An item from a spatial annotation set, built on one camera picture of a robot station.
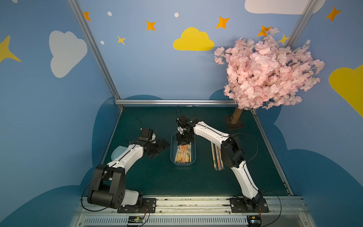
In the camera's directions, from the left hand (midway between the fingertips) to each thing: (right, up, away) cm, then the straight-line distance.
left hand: (164, 146), depth 89 cm
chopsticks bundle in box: (+12, -6, +3) cm, 14 cm away
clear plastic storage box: (+6, -1, +7) cm, 9 cm away
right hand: (+10, +2, +5) cm, 11 cm away
